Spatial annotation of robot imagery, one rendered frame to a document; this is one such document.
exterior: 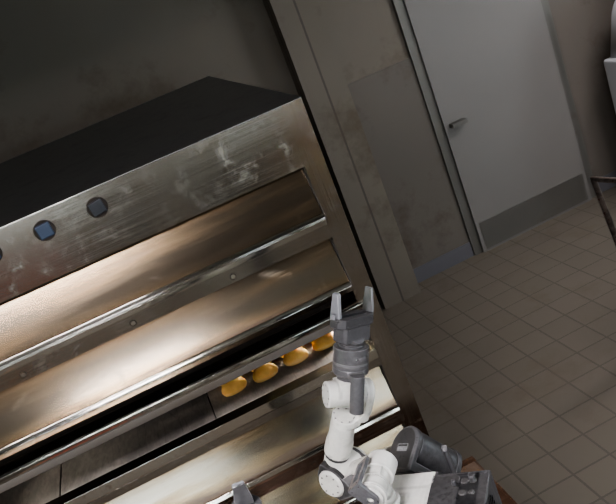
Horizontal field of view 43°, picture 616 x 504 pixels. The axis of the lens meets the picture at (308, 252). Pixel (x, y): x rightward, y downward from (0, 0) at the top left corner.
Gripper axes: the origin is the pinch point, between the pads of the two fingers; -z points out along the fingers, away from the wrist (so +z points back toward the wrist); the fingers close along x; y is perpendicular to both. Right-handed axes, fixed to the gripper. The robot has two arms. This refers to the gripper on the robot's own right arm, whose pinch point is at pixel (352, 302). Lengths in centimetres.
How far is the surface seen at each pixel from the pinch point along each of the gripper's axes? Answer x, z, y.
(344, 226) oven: -51, -5, 58
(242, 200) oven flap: -20, -14, 74
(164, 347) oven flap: 3, 34, 84
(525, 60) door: -376, -74, 217
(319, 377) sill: -46, 49, 63
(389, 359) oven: -70, 44, 52
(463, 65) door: -330, -69, 237
